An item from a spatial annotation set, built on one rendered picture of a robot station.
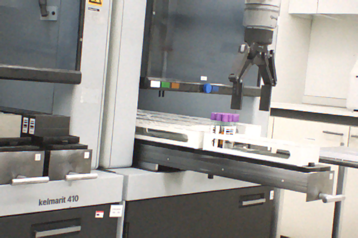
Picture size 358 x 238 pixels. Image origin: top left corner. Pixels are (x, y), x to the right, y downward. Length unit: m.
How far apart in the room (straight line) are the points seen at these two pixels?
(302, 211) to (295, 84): 1.01
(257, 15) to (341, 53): 3.20
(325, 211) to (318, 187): 2.59
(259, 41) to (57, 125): 0.55
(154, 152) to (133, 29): 0.35
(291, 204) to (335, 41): 1.24
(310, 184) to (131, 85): 0.58
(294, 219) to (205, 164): 2.62
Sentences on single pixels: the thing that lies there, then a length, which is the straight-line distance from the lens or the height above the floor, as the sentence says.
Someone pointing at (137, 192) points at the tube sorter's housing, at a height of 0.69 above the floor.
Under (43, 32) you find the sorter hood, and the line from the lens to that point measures 1.72.
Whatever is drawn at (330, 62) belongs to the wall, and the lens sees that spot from 5.02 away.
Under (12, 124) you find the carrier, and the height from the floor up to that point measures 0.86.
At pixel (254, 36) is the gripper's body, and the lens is 1.83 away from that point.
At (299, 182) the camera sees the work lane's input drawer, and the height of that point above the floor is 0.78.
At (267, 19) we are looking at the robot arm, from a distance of 1.82.
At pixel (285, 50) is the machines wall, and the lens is 4.84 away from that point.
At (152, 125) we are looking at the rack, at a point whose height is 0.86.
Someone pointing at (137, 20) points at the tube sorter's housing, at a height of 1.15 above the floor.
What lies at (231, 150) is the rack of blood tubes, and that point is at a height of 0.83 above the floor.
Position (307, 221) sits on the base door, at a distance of 4.41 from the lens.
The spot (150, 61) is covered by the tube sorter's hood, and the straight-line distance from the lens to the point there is 1.99.
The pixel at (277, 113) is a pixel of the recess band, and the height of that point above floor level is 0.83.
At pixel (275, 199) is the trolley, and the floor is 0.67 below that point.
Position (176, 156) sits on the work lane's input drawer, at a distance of 1.92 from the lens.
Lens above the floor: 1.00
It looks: 3 degrees down
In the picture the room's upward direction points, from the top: 5 degrees clockwise
